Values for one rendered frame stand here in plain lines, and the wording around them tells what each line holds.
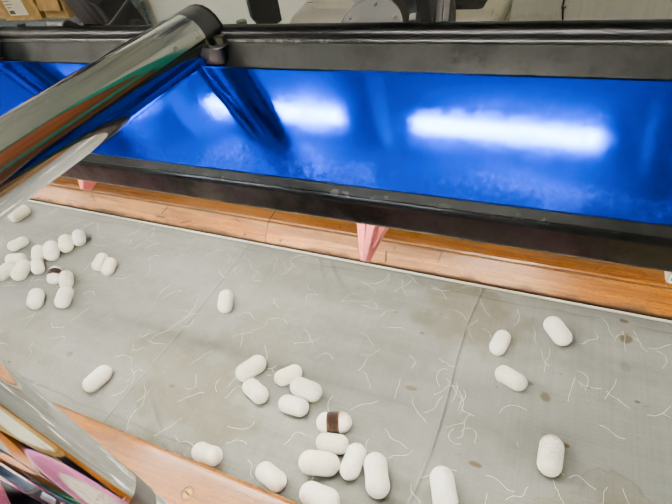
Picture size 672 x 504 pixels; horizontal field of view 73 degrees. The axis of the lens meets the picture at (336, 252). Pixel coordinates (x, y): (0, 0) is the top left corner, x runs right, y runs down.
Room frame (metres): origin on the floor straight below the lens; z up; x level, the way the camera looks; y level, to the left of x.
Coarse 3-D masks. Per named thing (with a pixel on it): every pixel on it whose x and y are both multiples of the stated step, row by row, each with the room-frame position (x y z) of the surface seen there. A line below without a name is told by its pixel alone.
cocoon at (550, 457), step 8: (544, 440) 0.15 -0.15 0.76; (552, 440) 0.15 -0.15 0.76; (560, 440) 0.15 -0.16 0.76; (544, 448) 0.15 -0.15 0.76; (552, 448) 0.15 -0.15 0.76; (560, 448) 0.14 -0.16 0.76; (544, 456) 0.14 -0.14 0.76; (552, 456) 0.14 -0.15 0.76; (560, 456) 0.14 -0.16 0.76; (544, 464) 0.14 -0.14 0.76; (552, 464) 0.13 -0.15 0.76; (560, 464) 0.13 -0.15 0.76; (544, 472) 0.13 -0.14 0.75; (552, 472) 0.13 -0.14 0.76; (560, 472) 0.13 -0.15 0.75
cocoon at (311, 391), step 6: (294, 378) 0.26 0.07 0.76; (300, 378) 0.26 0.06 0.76; (294, 384) 0.25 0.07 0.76; (300, 384) 0.25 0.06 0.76; (306, 384) 0.25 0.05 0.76; (312, 384) 0.25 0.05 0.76; (318, 384) 0.25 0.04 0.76; (294, 390) 0.25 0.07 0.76; (300, 390) 0.25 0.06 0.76; (306, 390) 0.24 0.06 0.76; (312, 390) 0.24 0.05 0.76; (318, 390) 0.24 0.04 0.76; (300, 396) 0.24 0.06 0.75; (306, 396) 0.24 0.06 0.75; (312, 396) 0.24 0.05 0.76; (318, 396) 0.24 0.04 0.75
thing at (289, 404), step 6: (282, 396) 0.24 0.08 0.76; (288, 396) 0.24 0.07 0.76; (294, 396) 0.24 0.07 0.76; (282, 402) 0.24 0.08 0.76; (288, 402) 0.24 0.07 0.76; (294, 402) 0.23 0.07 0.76; (300, 402) 0.23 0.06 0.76; (306, 402) 0.23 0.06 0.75; (282, 408) 0.23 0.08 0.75; (288, 408) 0.23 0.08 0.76; (294, 408) 0.23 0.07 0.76; (300, 408) 0.23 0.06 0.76; (306, 408) 0.23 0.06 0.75; (294, 414) 0.23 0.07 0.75; (300, 414) 0.22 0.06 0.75
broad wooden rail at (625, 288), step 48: (48, 192) 0.74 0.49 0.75; (96, 192) 0.69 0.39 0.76; (144, 192) 0.66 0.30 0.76; (288, 240) 0.49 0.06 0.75; (336, 240) 0.46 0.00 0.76; (384, 240) 0.44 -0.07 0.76; (432, 240) 0.42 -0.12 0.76; (528, 288) 0.33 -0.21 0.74; (576, 288) 0.31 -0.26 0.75; (624, 288) 0.30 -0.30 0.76
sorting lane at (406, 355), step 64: (0, 256) 0.59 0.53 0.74; (64, 256) 0.56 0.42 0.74; (128, 256) 0.53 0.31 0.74; (192, 256) 0.50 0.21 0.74; (256, 256) 0.48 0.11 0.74; (320, 256) 0.45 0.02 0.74; (0, 320) 0.45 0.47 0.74; (64, 320) 0.42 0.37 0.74; (128, 320) 0.40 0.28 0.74; (192, 320) 0.38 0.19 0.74; (256, 320) 0.36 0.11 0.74; (320, 320) 0.34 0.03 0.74; (384, 320) 0.33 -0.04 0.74; (448, 320) 0.31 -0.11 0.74; (512, 320) 0.29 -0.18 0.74; (576, 320) 0.28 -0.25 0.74; (640, 320) 0.26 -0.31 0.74; (64, 384) 0.32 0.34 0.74; (128, 384) 0.30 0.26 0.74; (192, 384) 0.29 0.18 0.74; (320, 384) 0.26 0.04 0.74; (384, 384) 0.25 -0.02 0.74; (448, 384) 0.23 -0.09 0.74; (576, 384) 0.21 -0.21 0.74; (640, 384) 0.20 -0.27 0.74; (256, 448) 0.20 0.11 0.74; (384, 448) 0.18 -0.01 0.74; (448, 448) 0.17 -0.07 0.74; (512, 448) 0.16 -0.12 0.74; (576, 448) 0.15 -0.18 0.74; (640, 448) 0.14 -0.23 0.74
